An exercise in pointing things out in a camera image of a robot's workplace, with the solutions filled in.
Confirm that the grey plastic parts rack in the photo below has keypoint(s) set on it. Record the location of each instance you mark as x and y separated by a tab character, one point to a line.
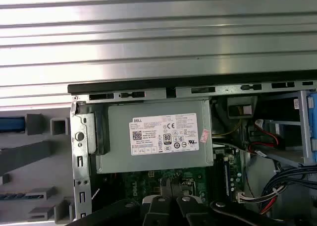
57	161

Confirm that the grey Dell power supply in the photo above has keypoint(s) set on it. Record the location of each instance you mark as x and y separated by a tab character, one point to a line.
119	136

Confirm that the RAM stick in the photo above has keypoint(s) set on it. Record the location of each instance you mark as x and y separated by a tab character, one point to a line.
226	179
15	196

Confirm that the black open PC case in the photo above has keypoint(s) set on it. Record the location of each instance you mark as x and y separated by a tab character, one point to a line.
148	86

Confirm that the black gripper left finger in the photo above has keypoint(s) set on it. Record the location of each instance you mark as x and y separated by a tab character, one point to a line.
156	211

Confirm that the blue plastic drive latch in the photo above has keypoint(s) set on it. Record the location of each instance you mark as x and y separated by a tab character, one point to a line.
312	117

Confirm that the black RAM slot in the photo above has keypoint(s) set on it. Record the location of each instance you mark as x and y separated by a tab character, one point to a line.
221	161
217	161

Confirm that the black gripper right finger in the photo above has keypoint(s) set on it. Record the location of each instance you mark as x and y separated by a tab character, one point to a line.
193	211

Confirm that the green Dell motherboard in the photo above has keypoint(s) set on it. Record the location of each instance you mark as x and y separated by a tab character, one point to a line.
138	184

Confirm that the CPU socket with metal cover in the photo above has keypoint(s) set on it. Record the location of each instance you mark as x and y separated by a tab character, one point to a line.
188	181

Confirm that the silver metal drive cage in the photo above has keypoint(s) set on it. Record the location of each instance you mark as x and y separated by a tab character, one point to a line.
303	127

